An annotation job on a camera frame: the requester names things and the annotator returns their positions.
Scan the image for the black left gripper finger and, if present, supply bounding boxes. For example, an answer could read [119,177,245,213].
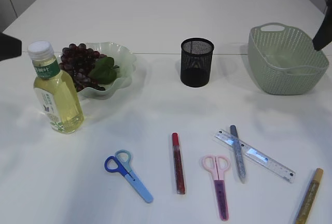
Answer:
[0,33,22,61]

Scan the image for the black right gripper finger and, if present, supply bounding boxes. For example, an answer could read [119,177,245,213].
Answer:
[312,0,332,51]

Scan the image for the yellow tea bottle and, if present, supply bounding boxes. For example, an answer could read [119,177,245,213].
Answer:
[27,40,84,134]

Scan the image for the dark red grape bunch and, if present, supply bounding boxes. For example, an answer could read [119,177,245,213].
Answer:
[59,43,120,92]

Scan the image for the pink scissors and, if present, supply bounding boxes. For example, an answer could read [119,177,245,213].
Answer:
[202,155,230,221]

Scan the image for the green woven plastic basket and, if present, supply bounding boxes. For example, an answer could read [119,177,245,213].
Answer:
[248,23,329,95]

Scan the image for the pale green wavy plate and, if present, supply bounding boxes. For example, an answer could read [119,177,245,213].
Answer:
[57,41,137,101]

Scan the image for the black mesh pen holder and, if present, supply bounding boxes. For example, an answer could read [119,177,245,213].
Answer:
[180,37,214,88]

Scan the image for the clear plastic ruler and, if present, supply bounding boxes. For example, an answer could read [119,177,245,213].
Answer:
[215,129,296,183]

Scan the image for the silver glitter pen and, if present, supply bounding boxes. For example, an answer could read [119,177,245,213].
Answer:
[230,125,246,184]

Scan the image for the gold glitter pen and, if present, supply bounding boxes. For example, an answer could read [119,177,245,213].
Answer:
[295,168,324,224]

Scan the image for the red glitter pen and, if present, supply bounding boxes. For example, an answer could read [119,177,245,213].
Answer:
[172,133,186,194]

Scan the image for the blue scissors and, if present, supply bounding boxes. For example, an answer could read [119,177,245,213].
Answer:
[104,149,154,204]

